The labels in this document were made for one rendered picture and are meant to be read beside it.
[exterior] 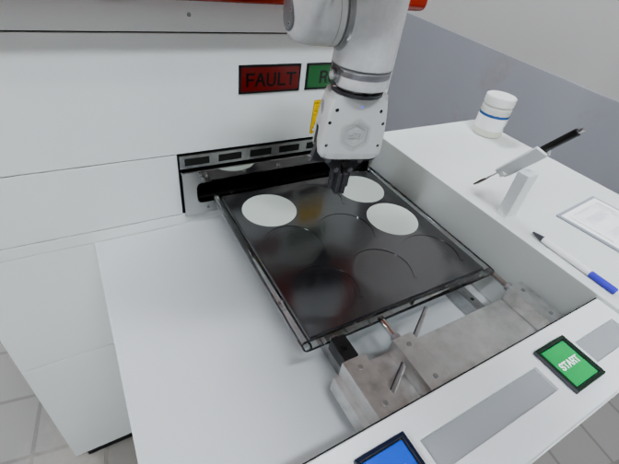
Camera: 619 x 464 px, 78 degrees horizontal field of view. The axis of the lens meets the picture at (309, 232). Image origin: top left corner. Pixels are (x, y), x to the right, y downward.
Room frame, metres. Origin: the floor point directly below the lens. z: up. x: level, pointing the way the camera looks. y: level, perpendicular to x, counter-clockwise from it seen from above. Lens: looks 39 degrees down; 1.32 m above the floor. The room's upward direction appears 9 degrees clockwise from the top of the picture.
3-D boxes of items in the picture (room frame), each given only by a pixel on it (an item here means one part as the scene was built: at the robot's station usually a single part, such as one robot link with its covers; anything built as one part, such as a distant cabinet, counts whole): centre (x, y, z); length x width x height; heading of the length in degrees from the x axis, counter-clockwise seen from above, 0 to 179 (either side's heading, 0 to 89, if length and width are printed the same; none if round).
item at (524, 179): (0.59, -0.33, 1.03); 0.06 x 0.04 x 0.13; 35
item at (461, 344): (0.34, -0.23, 0.87); 0.36 x 0.08 x 0.03; 125
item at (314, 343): (0.40, -0.17, 0.90); 0.38 x 0.01 x 0.01; 125
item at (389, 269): (0.54, -0.07, 0.90); 0.34 x 0.34 x 0.01; 35
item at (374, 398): (0.25, -0.10, 0.89); 0.08 x 0.03 x 0.03; 35
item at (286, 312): (0.44, 0.08, 0.90); 0.37 x 0.01 x 0.01; 35
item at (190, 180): (0.71, 0.07, 0.89); 0.44 x 0.02 x 0.10; 125
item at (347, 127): (0.56, -0.03, 1.10); 0.10 x 0.07 x 0.11; 110
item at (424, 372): (0.29, -0.17, 0.89); 0.08 x 0.03 x 0.03; 35
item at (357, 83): (0.56, -0.03, 1.16); 0.09 x 0.08 x 0.03; 110
